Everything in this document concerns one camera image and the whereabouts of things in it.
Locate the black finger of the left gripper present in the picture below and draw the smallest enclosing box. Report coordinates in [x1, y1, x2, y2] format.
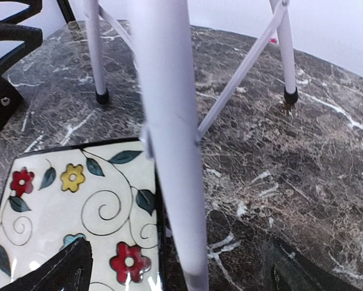
[0, 22, 44, 139]

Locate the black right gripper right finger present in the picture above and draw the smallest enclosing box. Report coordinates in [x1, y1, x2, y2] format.
[263, 236, 358, 291]

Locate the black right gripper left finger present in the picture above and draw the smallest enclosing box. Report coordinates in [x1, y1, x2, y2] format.
[0, 238, 93, 291]

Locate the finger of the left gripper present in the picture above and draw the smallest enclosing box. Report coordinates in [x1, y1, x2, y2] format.
[0, 1, 42, 22]

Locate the white perforated music stand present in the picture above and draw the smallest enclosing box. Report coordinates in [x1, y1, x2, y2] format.
[83, 1, 297, 290]

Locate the floral square ceramic plate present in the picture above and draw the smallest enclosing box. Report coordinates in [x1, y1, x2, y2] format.
[0, 138, 165, 290]

